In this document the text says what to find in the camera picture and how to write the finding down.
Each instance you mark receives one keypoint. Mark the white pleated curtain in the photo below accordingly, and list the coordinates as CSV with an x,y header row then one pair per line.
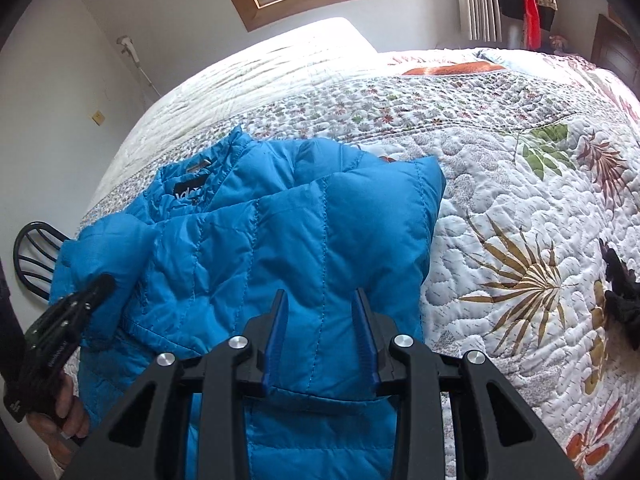
x,y
480,0

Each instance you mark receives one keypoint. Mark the blue puffer jacket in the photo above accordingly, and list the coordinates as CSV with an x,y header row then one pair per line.
x,y
300,210

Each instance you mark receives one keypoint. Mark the dark wooden headboard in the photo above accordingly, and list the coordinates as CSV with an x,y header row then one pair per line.
x,y
610,45

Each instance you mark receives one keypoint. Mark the yellow wall switch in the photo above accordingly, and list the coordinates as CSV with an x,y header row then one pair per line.
x,y
98,118

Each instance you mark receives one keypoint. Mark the red hanging garment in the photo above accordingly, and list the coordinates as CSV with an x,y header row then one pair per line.
x,y
532,15

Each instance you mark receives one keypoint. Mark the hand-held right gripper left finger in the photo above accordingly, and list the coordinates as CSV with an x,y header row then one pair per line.
x,y
277,342

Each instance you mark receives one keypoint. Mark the black chair back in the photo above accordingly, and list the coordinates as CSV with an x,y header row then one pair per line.
x,y
30,234

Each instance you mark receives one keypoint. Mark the person's left hand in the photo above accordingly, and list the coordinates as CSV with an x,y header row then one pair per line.
x,y
70,412

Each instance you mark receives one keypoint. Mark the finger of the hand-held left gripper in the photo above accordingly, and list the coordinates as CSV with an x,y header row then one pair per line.
x,y
92,292

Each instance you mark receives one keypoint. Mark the floral quilted bedspread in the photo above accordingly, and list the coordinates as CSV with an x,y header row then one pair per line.
x,y
500,200

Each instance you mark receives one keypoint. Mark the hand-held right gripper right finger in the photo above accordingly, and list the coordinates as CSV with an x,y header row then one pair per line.
x,y
362,342

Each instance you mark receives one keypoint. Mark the dark cloth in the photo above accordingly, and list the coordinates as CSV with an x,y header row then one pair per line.
x,y
622,295

